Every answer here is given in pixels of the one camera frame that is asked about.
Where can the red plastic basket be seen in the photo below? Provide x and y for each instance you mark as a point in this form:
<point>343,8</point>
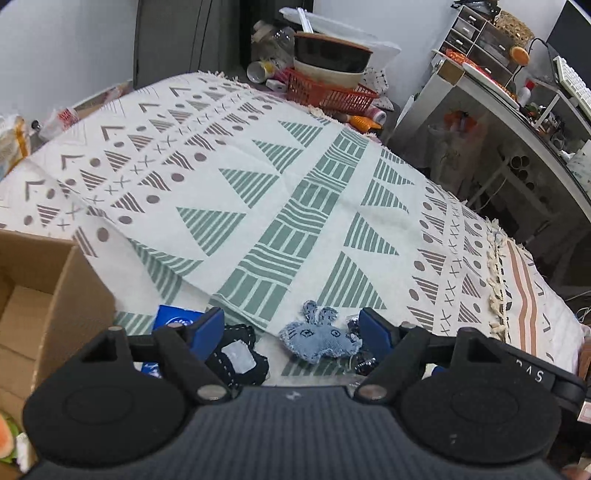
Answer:
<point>329,98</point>

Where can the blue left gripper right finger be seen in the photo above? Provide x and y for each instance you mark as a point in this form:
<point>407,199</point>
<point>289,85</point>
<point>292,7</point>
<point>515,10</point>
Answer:
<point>378,335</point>

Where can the black item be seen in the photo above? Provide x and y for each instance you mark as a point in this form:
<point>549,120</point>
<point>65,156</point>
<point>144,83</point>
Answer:
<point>361,361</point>

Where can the person's left hand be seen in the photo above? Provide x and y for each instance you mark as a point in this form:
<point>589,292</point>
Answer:
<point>577,472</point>

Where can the white red plastic bag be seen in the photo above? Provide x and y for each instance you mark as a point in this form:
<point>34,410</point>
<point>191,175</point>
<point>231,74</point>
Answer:
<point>59,121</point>

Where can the orange bottle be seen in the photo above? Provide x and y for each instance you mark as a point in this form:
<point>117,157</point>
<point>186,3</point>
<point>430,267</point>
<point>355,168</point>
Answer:
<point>364,124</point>

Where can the blue tissue pack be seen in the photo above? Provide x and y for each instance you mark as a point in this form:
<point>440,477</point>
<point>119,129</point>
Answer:
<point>165,316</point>

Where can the patterned cream bed blanket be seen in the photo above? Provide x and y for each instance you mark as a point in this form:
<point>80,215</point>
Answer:
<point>198,191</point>

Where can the dark grey door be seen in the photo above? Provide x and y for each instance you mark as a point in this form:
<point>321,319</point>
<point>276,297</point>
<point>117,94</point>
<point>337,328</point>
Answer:
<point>174,37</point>

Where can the white keyboard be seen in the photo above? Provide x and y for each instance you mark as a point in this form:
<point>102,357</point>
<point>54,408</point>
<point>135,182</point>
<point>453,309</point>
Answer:
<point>569,79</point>

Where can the striped cream tassel blanket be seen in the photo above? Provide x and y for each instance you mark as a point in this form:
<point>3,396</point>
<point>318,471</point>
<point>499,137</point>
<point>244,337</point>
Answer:
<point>530,315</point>

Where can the brown cardboard box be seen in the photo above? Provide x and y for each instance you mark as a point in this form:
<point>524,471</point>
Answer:
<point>52,303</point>

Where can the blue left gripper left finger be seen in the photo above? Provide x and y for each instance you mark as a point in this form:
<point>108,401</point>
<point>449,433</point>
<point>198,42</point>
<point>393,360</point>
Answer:
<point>204,331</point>

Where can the black stitched fabric toy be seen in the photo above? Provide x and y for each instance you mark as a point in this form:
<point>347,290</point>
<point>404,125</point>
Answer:
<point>235,361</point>

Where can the white drawer organizer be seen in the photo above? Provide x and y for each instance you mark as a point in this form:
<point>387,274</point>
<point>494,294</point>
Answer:
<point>477,39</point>

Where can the black and cream bowls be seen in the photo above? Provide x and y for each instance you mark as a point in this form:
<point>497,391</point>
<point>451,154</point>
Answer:
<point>329,60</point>

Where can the white desk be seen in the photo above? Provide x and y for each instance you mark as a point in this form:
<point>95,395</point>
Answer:
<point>504,123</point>

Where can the blue denim rabbit toy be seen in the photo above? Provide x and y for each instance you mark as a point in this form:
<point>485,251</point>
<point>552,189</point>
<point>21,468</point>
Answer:
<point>316,336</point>

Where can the yellow snack bag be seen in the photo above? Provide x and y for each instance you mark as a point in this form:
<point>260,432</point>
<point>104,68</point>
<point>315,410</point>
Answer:
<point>14,143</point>

